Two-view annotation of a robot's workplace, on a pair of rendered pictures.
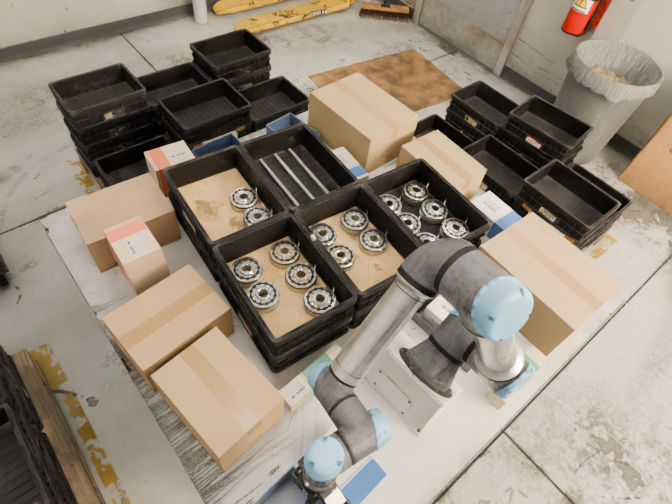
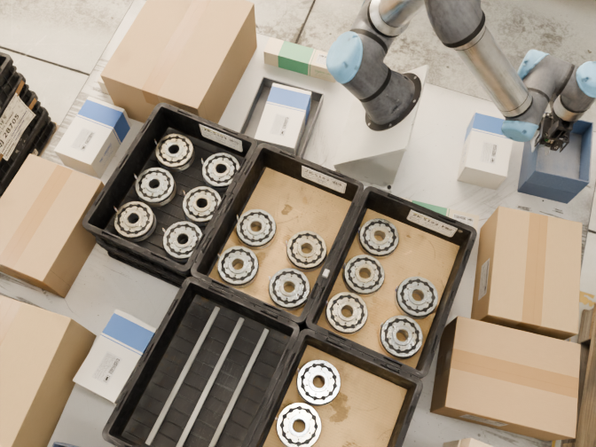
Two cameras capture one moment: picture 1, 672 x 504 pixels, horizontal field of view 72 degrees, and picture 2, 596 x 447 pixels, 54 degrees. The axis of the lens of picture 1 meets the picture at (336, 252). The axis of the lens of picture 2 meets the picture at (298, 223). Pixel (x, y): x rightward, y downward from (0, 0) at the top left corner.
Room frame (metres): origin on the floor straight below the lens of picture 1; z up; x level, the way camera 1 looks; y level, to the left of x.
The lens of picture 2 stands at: (1.21, 0.43, 2.27)
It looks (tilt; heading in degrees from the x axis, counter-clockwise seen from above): 68 degrees down; 244
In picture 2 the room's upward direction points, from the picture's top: 3 degrees clockwise
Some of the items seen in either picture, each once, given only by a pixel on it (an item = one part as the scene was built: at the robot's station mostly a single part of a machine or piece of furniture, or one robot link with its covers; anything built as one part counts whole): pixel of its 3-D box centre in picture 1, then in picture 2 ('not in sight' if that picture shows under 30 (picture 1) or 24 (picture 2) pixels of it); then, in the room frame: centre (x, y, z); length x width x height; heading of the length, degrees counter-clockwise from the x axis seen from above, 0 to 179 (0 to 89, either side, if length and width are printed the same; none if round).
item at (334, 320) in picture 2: (284, 251); (347, 311); (0.94, 0.17, 0.86); 0.10 x 0.10 x 0.01
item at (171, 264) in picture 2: (426, 204); (173, 184); (1.22, -0.30, 0.92); 0.40 x 0.30 x 0.02; 42
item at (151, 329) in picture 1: (172, 325); (503, 379); (0.64, 0.46, 0.78); 0.30 x 0.22 x 0.16; 143
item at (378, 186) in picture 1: (422, 214); (176, 192); (1.22, -0.30, 0.87); 0.40 x 0.30 x 0.11; 42
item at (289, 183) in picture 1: (297, 174); (207, 383); (1.31, 0.20, 0.87); 0.40 x 0.30 x 0.11; 42
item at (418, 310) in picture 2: (263, 294); (417, 295); (0.76, 0.20, 0.86); 0.10 x 0.10 x 0.01
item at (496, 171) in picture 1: (489, 184); not in sight; (2.08, -0.82, 0.31); 0.40 x 0.30 x 0.34; 47
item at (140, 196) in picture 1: (125, 221); not in sight; (1.01, 0.77, 0.78); 0.30 x 0.22 x 0.16; 134
